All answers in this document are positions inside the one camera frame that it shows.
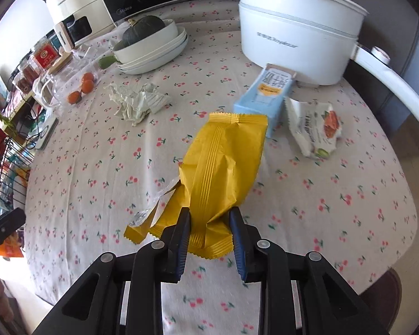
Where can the stack of white bowls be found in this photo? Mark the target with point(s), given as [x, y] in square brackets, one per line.
[174, 47]

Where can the glass pitcher with wooden lid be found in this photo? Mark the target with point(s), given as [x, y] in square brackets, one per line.
[52, 87]

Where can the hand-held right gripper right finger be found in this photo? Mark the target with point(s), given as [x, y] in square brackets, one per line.
[238, 247]

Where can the light blue milk carton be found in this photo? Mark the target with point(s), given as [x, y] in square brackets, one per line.
[262, 101]

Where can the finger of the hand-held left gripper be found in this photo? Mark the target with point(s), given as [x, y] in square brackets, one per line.
[3, 228]

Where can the white electric cooking pot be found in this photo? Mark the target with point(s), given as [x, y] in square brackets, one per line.
[293, 42]

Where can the brown wooden stool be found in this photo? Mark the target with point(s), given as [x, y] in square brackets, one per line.
[384, 300]

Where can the white nut snack packet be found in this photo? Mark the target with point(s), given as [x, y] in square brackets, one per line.
[317, 129]

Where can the crumpled silver white wrapper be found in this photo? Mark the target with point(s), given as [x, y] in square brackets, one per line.
[136, 101]

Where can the green vegetable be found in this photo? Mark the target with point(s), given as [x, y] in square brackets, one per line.
[105, 62]

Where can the small orange kumquat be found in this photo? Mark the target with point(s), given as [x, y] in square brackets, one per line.
[88, 76]
[88, 86]
[74, 97]

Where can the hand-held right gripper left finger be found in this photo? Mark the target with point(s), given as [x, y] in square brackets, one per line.
[183, 244]

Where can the white kitchen scale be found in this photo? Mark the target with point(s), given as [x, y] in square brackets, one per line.
[45, 132]

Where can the white countertop appliance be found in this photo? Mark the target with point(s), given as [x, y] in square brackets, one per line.
[76, 3]

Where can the white deep bowl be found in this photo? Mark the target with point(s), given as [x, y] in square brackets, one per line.
[150, 50]

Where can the jar of dried red fruit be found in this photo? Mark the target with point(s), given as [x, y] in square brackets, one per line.
[26, 75]

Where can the red label jar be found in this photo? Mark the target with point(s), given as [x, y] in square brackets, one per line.
[47, 56]

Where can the white plate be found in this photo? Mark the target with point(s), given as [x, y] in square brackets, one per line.
[167, 61]

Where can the grey refrigerator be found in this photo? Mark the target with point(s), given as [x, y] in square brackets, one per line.
[401, 14]

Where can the yellow snack wrapper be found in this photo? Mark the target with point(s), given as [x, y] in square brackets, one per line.
[223, 153]

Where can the dark green pumpkin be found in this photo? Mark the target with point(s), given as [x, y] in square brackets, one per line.
[143, 29]

